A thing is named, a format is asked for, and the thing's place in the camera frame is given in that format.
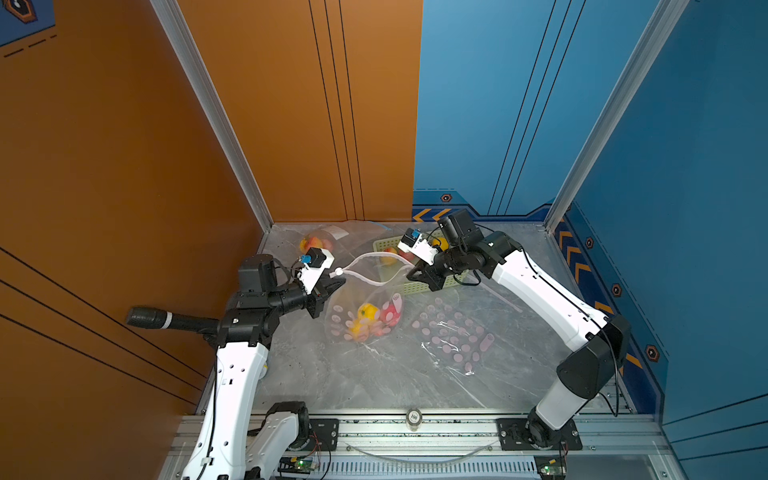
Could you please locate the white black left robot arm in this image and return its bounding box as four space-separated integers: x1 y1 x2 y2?
181 248 344 479

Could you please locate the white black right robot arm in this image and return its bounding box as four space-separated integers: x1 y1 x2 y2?
398 210 631 450

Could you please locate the green circuit board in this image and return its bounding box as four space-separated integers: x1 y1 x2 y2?
277 456 319 476
534 456 567 480

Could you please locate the green circuit board left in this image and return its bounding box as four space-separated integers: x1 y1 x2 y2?
277 456 319 476

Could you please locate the green perforated plastic basket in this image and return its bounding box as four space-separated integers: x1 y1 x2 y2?
371 230 475 298

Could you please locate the aluminium corner post right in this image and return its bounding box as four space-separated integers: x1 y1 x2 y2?
543 0 689 234

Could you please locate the pink-trimmed bag of bags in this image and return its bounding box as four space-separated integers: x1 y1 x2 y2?
408 297 496 378

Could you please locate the aluminium corner post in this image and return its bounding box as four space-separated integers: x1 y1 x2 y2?
150 0 274 233
543 0 689 234

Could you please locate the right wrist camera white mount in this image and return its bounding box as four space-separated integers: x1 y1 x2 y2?
397 228 441 265

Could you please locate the black microphone on stand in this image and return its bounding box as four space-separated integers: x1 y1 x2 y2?
126 306 219 347

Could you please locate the clear zip-top bag blue zipper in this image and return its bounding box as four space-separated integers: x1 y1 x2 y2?
299 220 390 264

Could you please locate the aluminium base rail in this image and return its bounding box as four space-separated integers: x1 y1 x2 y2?
167 409 685 480

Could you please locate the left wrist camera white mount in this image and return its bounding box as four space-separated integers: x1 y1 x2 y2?
295 247 334 294

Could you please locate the clear zip-top bag pink zipper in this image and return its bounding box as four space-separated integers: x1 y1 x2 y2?
323 251 463 346

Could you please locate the plain yellow peach with leaf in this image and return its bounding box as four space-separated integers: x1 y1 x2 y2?
357 303 380 325

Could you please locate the large pink peach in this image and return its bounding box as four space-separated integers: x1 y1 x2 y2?
379 294 403 327

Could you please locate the green circuit board right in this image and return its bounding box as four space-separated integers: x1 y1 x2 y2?
534 456 567 480

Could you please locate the aluminium corner post left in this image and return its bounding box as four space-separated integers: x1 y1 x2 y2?
150 0 274 233

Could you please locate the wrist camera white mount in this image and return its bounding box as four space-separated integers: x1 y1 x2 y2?
397 228 441 265
295 247 334 294

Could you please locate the round silver knob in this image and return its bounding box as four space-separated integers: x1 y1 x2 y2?
406 409 423 431

